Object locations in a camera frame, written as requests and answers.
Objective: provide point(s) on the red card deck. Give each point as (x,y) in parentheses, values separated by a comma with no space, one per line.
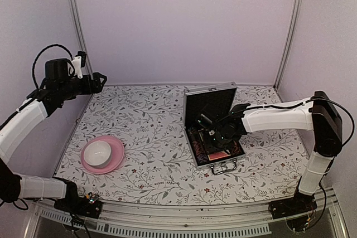
(218,155)

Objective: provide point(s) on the front aluminium rail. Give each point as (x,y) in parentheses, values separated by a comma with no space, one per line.
(120,219)

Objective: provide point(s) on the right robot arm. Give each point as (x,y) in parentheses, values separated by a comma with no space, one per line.
(316,113)

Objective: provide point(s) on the right aluminium frame post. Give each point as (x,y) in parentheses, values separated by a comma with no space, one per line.
(288,43)

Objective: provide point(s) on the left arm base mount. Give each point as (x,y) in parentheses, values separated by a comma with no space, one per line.
(90,207)

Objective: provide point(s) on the aluminium frame post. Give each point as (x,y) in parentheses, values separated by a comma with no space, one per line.
(288,43)
(77,24)

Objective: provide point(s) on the white bowl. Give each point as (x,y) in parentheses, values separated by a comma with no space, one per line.
(97,154)

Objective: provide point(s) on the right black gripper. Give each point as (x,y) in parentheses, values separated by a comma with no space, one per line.
(210,147)

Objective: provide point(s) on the aluminium poker case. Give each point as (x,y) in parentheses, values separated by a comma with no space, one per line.
(209,109)

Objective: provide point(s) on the pink plate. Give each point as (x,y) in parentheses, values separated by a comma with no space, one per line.
(117,155)

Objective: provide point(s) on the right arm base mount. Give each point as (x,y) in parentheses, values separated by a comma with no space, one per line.
(295,205)

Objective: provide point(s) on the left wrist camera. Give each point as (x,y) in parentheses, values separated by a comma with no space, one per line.
(76,65)

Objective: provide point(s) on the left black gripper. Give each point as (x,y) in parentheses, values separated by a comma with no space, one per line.
(98,87)

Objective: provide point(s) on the white dealer button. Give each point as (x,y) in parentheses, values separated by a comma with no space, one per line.
(159,184)

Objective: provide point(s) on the left aluminium frame post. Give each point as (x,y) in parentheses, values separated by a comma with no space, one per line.
(77,24)

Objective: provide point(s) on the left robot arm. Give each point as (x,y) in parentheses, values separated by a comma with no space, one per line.
(63,81)

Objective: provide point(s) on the orange black chip roll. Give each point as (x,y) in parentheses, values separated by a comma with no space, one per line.
(236,149)

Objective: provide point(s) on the chip row in case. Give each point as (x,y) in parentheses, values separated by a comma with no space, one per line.
(197,147)

